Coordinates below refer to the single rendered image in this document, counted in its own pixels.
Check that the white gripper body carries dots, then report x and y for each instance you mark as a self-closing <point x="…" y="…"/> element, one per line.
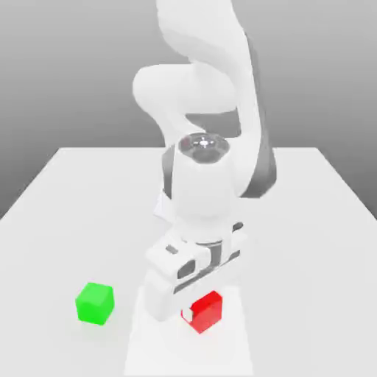
<point x="159" y="297"/>

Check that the small green cube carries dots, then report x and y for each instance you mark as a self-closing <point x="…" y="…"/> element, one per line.
<point x="94" y="303"/>

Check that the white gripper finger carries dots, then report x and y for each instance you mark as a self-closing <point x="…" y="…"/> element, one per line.
<point x="186" y="314"/>

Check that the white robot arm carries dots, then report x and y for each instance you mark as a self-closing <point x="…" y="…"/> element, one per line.
<point x="203" y="188"/>

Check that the small red cube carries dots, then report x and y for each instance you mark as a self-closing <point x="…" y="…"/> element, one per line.
<point x="207" y="312"/>

